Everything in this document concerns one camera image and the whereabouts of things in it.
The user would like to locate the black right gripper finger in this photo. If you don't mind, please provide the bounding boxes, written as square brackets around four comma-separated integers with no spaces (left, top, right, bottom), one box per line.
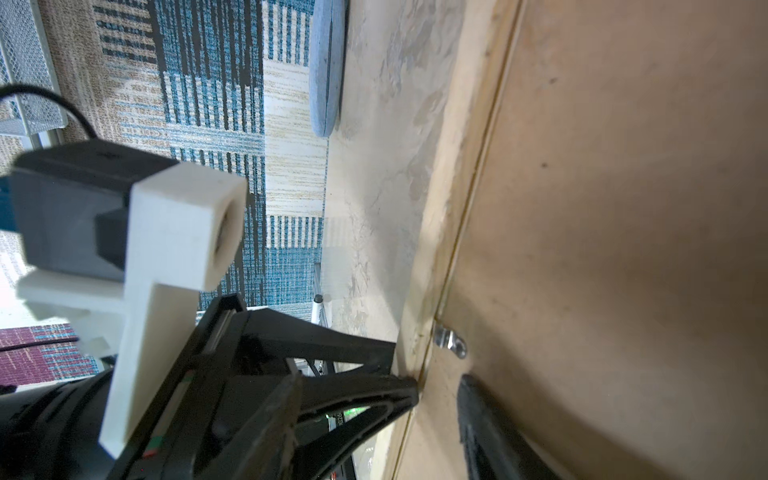
[457,374,558,480]

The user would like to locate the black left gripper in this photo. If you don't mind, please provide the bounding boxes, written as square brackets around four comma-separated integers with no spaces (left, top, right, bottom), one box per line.
[108,295,418,479]

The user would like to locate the brown frame backing board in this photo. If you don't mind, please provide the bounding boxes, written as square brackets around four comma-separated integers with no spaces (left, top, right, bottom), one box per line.
[388,1,767,479]

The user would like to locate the light wooden picture frame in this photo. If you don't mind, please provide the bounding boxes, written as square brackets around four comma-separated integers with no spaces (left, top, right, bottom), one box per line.
[380,0,529,480]

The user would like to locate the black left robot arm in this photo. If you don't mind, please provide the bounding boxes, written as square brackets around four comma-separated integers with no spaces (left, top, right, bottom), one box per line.
[1,295,418,479]

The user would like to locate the black white marker pen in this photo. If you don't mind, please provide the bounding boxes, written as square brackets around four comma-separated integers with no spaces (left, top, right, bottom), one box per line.
[310,294,328,327]

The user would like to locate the blue grey glasses case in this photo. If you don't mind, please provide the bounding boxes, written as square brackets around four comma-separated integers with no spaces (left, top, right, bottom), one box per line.
[309,0,348,138]

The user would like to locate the white wire mesh basket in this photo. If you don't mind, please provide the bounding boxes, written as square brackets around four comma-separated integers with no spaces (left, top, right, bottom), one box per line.
[1,0,69,142]

